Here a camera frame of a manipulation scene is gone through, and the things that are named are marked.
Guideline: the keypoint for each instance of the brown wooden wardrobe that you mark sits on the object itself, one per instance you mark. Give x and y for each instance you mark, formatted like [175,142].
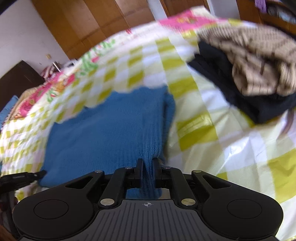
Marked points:
[79,25]

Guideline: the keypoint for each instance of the blue knitted sweater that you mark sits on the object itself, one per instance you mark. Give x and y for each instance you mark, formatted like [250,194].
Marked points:
[115,134]

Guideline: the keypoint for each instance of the wooden side cabinet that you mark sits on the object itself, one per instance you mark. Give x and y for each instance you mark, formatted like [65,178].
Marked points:
[249,12]

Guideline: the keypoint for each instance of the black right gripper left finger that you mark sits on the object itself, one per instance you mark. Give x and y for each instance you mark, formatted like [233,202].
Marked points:
[120,182]

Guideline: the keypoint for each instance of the red white striped cloth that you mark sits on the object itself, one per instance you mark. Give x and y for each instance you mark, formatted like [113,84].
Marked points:
[48,72]

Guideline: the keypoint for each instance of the beige brown patterned sweater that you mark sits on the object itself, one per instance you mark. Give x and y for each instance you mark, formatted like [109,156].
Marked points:
[263,57]

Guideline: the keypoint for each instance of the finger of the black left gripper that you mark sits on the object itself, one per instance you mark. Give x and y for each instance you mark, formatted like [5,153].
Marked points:
[20,180]

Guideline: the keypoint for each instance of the blue pillow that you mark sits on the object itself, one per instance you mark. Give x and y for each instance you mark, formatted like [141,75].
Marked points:
[7,109]

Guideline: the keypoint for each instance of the dark wooden headboard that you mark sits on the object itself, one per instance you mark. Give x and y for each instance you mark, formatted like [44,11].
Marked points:
[18,79]

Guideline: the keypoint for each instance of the steel thermos bottle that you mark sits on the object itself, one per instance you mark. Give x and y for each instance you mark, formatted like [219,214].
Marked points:
[57,66]

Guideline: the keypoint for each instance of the black folded garment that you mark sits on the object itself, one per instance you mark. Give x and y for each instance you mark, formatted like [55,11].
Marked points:
[215,66]

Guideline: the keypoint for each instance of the green checkered bed cover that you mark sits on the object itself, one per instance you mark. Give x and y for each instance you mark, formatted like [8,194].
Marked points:
[206,133]

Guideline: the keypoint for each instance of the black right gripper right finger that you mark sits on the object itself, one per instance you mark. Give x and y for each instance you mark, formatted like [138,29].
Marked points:
[166,177]

